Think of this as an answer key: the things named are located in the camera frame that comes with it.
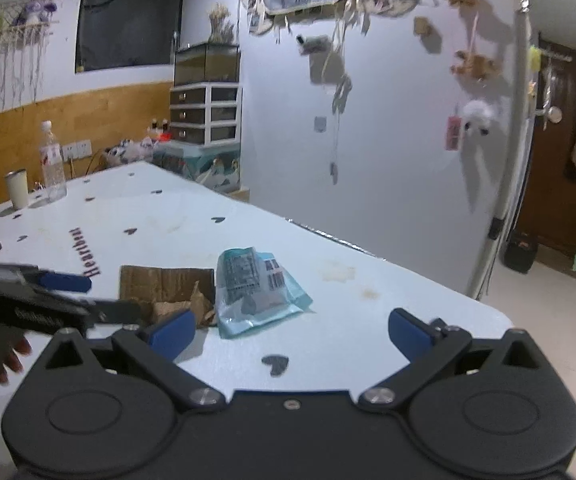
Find plush toys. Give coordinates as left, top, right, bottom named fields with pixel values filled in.
left=102, top=137, right=156, bottom=166

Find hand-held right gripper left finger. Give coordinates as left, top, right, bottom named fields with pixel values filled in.
left=32, top=309, right=229, bottom=411

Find grey toy ornament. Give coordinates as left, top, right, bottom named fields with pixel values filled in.
left=295, top=34, right=331, bottom=56

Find white drawer cabinet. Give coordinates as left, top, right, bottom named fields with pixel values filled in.
left=169, top=82, right=243, bottom=146

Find person's left hand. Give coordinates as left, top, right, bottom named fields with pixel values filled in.
left=0, top=335, right=33, bottom=428

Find dark window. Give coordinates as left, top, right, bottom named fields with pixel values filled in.
left=75, top=0, right=187, bottom=73

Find white plush ornament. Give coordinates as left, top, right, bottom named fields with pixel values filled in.
left=460, top=100, right=499, bottom=137

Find glass fish tank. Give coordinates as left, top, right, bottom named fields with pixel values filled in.
left=174, top=42, right=242, bottom=86

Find teal storage box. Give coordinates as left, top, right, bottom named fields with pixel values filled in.
left=153, top=140, right=243, bottom=193

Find pink hanging tag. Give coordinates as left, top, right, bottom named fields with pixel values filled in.
left=445, top=115, right=464, bottom=152

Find brown cardboard piece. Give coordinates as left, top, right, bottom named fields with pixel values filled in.
left=119, top=265, right=219, bottom=328

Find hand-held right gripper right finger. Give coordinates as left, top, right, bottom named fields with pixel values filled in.
left=359, top=309, right=556, bottom=409

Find brown wooden door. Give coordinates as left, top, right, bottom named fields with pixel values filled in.
left=515, top=32, right=576, bottom=256

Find white wall outlet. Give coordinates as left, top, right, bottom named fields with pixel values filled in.
left=62, top=140, right=92, bottom=160

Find light blue plastic packet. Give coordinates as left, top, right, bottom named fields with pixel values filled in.
left=216, top=246, right=313, bottom=339

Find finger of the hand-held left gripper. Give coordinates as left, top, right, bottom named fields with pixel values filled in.
left=75, top=299, right=155, bottom=327
left=0, top=262, right=92, bottom=295

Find clear water bottle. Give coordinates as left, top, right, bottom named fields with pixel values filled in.
left=39, top=120, right=68, bottom=203

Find brown toy ornament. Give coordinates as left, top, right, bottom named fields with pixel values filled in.
left=450, top=50, right=500, bottom=81

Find dried flower bunch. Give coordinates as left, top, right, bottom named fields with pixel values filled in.
left=208, top=2, right=236, bottom=45

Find white mug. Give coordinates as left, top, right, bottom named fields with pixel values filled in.
left=5, top=169, right=31, bottom=210

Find white refrigerator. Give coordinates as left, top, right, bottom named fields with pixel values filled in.
left=465, top=0, right=539, bottom=303

